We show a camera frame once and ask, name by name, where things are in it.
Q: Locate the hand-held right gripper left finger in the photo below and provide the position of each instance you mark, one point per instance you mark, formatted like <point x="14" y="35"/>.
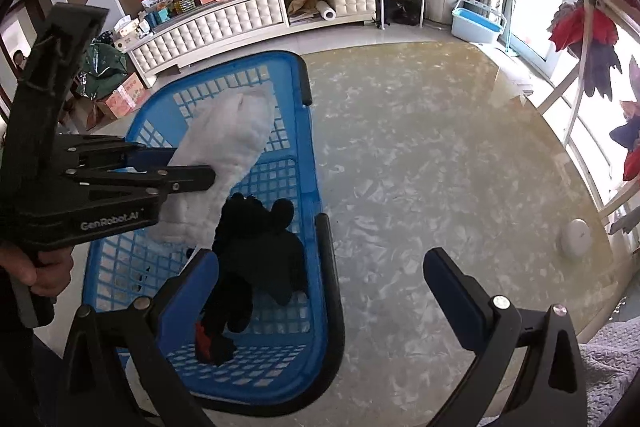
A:
<point x="186" y="302"/>

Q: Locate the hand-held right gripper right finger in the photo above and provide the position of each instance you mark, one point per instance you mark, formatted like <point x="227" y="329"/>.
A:
<point x="452" y="294"/>

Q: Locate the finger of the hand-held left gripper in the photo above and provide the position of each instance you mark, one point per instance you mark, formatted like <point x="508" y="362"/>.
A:
<point x="120" y="153"/>
<point x="185" y="178"/>

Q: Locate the white towel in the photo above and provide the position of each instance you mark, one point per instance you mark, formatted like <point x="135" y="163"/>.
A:
<point x="227" y="142"/>

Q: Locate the black garment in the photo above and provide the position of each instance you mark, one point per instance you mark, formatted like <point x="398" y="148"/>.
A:
<point x="260" y="247"/>

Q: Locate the blue plastic laundry basket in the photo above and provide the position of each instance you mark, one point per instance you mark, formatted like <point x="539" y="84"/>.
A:
<point x="280" y="177"/>

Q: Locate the person's left hand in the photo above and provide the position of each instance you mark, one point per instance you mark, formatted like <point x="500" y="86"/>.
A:
<point x="50" y="277"/>

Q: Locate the pink cardboard box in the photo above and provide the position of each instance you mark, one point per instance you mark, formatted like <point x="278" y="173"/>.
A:
<point x="122" y="99"/>

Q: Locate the green plastic bag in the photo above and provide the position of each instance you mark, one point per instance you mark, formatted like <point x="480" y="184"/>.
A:
<point x="102" y="67"/>

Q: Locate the tissue box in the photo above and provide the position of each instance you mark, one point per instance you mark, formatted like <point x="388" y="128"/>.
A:
<point x="129" y="36"/>

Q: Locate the white round device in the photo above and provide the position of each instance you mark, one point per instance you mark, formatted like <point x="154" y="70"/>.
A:
<point x="576" y="241"/>

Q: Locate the white tufted TV cabinet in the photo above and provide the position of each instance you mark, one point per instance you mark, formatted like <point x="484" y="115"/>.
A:
<point x="225" y="24"/>

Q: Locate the paper towel roll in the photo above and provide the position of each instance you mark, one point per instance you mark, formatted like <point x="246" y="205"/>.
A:
<point x="326" y="13"/>

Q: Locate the purple hanging garment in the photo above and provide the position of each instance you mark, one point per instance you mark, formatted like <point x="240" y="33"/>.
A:
<point x="631" y="142"/>

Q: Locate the light blue plastic bin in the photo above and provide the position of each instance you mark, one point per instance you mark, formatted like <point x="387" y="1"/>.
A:
<point x="477" y="24"/>

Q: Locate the black bag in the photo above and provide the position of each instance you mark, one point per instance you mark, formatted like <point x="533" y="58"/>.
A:
<point x="404" y="13"/>

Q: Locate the red hanging garment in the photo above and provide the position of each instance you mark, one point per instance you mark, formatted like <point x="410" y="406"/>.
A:
<point x="597" y="32"/>

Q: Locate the clothes drying rack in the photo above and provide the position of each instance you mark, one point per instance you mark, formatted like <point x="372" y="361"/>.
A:
<point x="597" y="7"/>

